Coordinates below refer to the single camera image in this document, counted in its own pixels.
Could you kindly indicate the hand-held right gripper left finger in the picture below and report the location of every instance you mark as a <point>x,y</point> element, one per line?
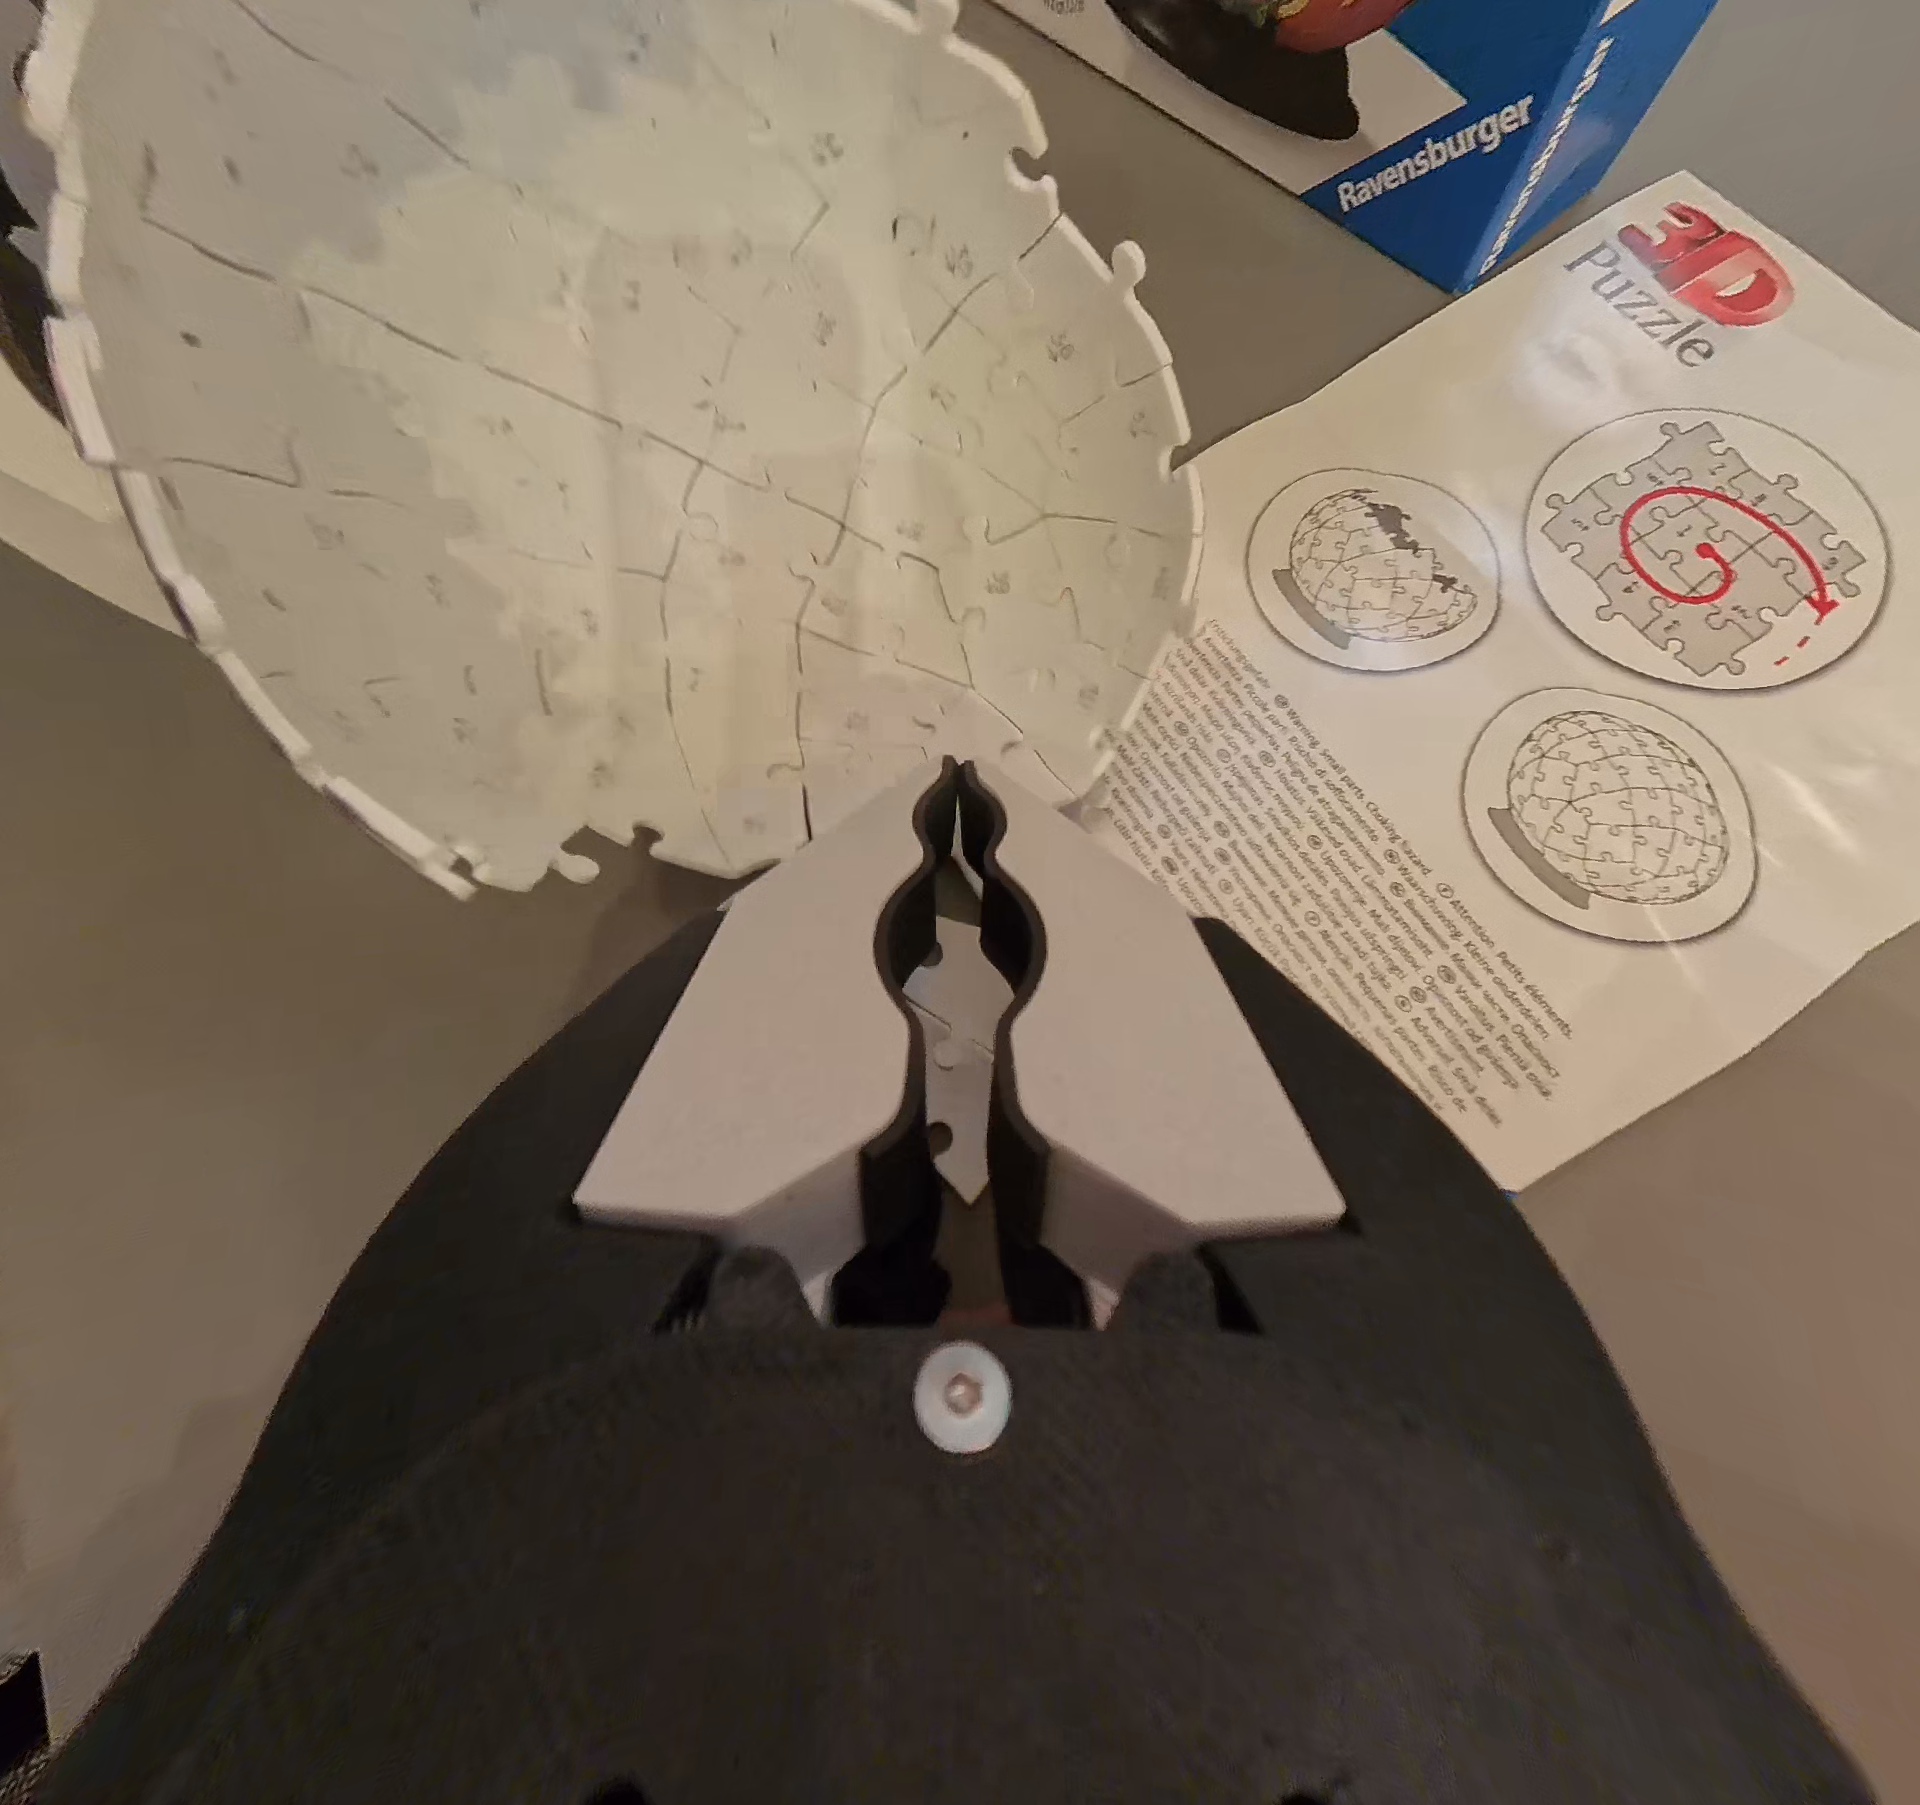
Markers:
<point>735,1086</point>

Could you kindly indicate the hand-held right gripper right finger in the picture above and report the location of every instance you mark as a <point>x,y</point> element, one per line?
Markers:
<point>1169,1086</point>

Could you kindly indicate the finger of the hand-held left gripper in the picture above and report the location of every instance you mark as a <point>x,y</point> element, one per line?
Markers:
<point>76,501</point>

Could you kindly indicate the white puzzle piece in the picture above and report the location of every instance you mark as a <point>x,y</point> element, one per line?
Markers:
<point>953,1069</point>

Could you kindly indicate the partly built puzzle ball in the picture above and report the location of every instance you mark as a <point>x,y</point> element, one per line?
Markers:
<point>525,410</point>

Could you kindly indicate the blue puzzle box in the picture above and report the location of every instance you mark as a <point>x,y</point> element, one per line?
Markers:
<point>1426,112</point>

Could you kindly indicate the white instruction leaflet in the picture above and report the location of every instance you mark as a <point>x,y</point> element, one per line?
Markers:
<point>1651,859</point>

